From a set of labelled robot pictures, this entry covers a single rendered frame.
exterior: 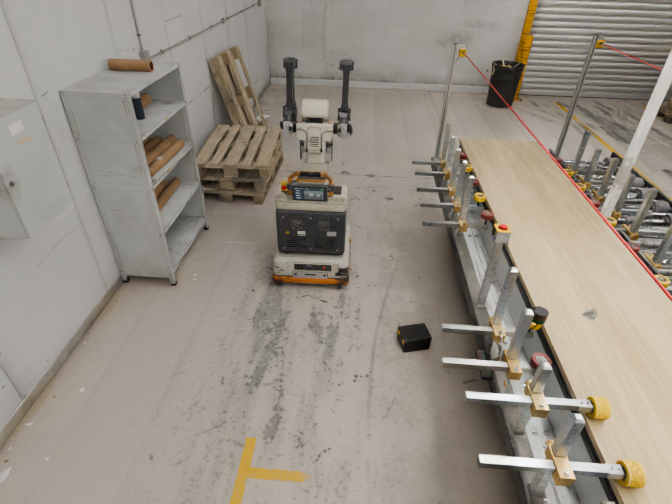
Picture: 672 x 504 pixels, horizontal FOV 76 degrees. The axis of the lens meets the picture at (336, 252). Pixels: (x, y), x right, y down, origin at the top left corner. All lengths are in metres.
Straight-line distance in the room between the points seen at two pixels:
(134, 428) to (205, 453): 0.47
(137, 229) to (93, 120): 0.83
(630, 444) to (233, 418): 2.00
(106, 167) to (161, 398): 1.61
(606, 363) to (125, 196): 3.09
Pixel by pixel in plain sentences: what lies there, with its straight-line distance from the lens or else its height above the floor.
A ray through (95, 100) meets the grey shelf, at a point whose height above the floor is 1.50.
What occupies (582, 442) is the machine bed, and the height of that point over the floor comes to 0.79.
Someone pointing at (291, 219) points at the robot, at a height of 0.62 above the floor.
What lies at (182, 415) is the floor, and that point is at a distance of 2.94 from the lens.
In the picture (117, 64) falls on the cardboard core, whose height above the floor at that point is 1.60.
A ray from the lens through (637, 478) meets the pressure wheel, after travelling 1.83.
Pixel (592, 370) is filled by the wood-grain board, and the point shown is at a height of 0.90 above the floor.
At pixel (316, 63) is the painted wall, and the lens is 9.27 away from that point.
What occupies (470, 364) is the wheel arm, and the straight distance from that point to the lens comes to 2.03.
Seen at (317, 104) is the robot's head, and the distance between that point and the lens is 3.41.
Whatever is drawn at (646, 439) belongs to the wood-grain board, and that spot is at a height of 0.90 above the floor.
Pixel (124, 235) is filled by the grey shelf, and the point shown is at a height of 0.48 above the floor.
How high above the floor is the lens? 2.34
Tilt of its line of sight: 35 degrees down
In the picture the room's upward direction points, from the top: 2 degrees clockwise
